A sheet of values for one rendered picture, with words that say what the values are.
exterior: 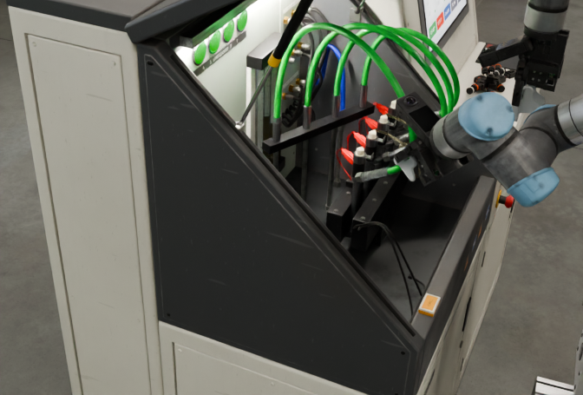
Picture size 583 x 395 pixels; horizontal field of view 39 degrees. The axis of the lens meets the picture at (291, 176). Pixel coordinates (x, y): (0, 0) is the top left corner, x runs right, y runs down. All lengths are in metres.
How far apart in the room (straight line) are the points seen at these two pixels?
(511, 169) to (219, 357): 0.81
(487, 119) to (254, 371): 0.81
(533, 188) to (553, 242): 2.25
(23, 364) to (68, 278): 1.04
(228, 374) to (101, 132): 0.60
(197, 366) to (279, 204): 0.54
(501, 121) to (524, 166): 0.08
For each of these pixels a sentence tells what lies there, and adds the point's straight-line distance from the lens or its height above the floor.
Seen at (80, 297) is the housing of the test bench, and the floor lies 0.78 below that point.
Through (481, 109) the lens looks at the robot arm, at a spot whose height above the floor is 1.46.
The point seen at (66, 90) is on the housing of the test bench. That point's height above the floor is 1.32.
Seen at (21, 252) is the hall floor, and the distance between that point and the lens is 3.41.
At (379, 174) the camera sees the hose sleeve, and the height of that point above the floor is 1.16.
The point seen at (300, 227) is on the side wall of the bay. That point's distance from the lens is 1.50.
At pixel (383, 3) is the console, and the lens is 2.03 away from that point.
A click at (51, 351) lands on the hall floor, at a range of 2.97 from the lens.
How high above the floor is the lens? 2.05
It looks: 33 degrees down
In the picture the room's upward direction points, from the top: 2 degrees clockwise
